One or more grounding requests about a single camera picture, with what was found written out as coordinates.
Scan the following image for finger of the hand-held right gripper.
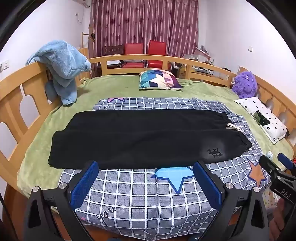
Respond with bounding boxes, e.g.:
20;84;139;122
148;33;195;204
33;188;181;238
259;155;282;179
277;152;296;173

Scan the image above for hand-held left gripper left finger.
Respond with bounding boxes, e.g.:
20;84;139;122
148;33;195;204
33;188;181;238
23;161;100;241

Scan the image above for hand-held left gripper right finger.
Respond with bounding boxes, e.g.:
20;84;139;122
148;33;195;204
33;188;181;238
193;161;271;241

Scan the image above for black pants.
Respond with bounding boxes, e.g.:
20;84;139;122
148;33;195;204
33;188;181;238
48;109;252;169

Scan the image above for white dotted cloth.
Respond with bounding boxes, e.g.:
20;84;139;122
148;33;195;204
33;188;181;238
262;184;279;215

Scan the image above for white flower print pillow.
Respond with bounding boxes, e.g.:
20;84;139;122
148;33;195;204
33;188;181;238
234;97;288;145

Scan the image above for grey checked star blanket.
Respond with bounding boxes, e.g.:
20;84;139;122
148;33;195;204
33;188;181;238
59;97;272;234

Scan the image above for green fleece blanket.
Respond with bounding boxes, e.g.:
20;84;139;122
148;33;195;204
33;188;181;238
17;75;292;197

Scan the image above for purple plush toy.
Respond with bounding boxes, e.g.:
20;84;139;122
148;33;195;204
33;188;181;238
232;71;258;99

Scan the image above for colourful triangle pattern pillow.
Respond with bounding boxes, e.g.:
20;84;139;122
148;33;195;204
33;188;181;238
139;69;184;90

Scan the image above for light blue fleece garment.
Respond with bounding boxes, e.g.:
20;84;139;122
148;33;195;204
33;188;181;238
26;40;92;106

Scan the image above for pile of bags and boxes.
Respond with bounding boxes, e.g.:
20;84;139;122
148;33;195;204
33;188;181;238
176;46;216;78

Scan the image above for dark wooden chair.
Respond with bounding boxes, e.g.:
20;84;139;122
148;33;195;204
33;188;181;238
103;45;124;56

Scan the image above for wooden clothes rack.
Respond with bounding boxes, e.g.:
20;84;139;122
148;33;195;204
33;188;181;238
80;23;96;56

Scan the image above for red chair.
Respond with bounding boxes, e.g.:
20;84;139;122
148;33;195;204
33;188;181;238
124;43;144;68
147;40;167;68

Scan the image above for dark red striped curtain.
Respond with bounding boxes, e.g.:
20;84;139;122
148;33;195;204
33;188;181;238
89;0;199;61

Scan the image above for wooden bed frame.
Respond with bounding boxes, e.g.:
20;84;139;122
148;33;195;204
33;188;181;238
0;54;296;241

